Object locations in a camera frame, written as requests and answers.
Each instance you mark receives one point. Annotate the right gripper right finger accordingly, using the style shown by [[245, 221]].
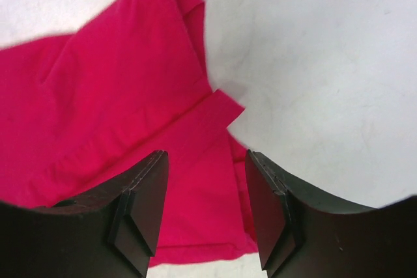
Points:
[[304, 231]]

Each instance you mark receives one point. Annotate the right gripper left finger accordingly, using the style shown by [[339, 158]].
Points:
[[110, 230]]

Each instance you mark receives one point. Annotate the magenta red t shirt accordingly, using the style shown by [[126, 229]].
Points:
[[81, 108]]

